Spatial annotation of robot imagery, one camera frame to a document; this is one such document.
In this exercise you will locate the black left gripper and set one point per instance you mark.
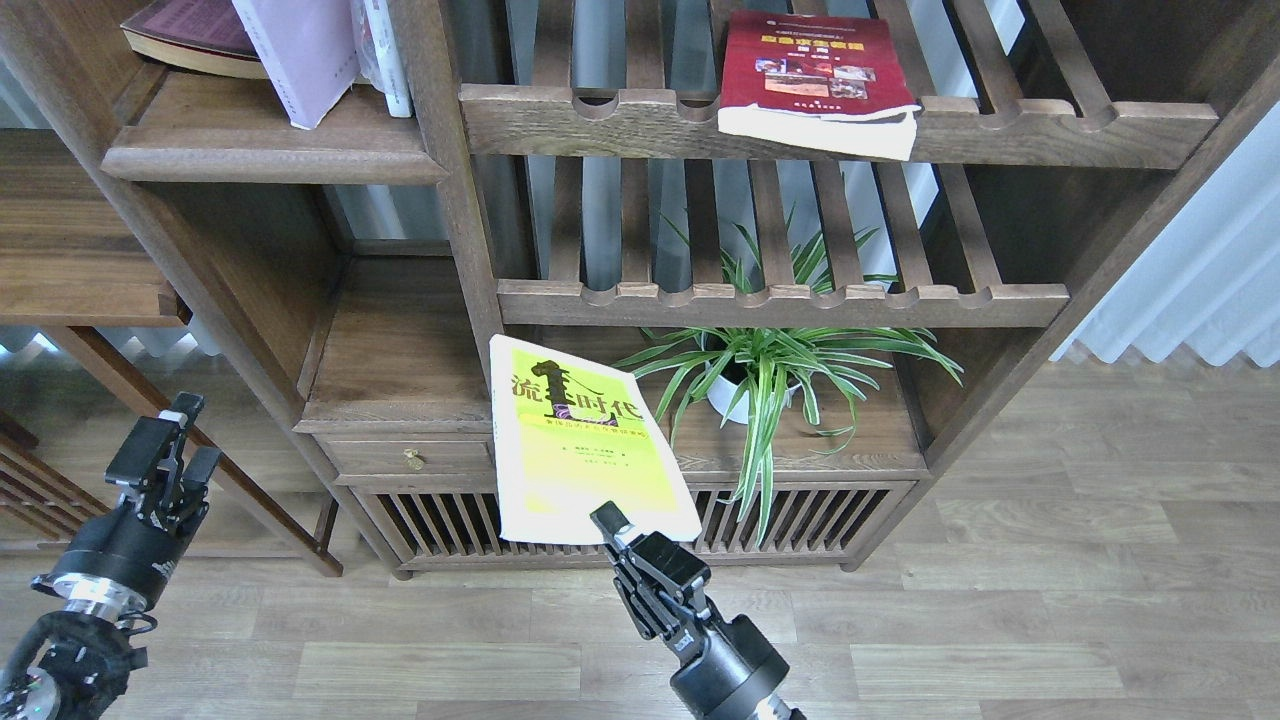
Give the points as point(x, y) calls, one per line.
point(120, 563)

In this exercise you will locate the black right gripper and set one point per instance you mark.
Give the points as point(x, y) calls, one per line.
point(728, 670)

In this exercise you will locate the yellow-green paperback book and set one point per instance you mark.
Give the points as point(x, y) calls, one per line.
point(570, 435)

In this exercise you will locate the white and purple book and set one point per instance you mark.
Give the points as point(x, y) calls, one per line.
point(308, 50)

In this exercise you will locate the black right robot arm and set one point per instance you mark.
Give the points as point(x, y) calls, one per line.
point(729, 670)

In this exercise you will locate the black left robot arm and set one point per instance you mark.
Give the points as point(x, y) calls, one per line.
point(74, 662)

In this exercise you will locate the brass drawer knob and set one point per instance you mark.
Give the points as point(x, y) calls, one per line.
point(414, 460)

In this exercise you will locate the green spider plant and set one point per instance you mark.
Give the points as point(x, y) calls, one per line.
point(772, 361)

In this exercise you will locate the dark wooden bookshelf unit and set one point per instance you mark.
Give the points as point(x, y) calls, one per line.
point(553, 184)

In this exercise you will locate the maroon book with cream pages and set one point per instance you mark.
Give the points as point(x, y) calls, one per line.
point(207, 36)

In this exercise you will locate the white book in plastic wrap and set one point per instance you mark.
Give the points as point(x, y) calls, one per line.
point(378, 54)

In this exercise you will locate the red paperback book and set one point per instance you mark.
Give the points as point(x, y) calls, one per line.
point(817, 81)

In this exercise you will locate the white pleated curtain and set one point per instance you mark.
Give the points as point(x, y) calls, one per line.
point(1210, 280)

